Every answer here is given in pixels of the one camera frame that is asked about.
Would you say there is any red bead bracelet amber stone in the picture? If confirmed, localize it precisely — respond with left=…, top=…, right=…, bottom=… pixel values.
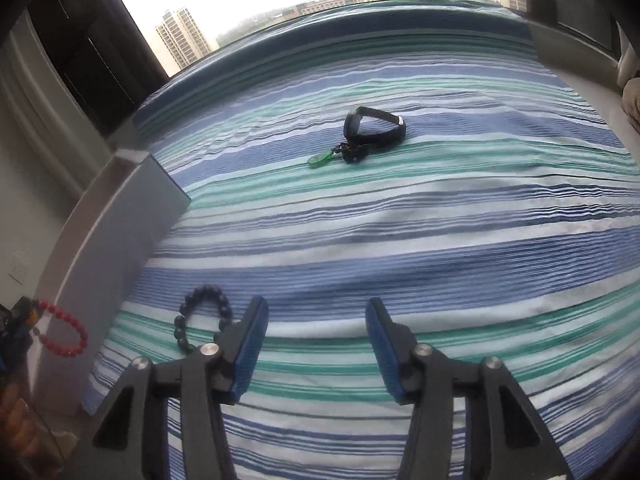
left=30, top=299, right=89, bottom=359

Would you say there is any dark bead bracelet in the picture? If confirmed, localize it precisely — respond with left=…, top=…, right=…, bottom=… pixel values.
left=173, top=284, right=234, bottom=356

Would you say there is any green jade pendant black cord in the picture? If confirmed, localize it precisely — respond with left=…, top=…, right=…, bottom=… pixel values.
left=307, top=140, right=371, bottom=169

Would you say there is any grey bed side board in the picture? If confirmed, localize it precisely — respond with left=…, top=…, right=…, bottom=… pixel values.
left=27, top=150, right=190, bottom=415

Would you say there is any blue green striped bed sheet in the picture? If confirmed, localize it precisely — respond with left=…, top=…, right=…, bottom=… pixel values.
left=82, top=1, right=639, bottom=479

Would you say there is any white curtain left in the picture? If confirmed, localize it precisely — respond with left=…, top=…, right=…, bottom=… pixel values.
left=1, top=12, right=111, bottom=200

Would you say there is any white curtain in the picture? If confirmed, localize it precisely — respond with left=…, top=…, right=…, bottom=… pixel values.
left=1, top=12, right=111, bottom=200
left=616, top=25, right=640, bottom=89

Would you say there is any black wristband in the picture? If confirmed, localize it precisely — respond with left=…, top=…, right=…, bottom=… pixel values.
left=343, top=106, right=406, bottom=148

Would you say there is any beige folded blanket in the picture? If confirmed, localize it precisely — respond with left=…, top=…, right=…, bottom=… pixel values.
left=622, top=77, right=640, bottom=132

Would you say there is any white curtain right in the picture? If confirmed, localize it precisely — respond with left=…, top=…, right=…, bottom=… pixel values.
left=616, top=25, right=640, bottom=89

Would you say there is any white wall socket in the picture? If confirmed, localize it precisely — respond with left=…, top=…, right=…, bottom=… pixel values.
left=8, top=252, right=29, bottom=285

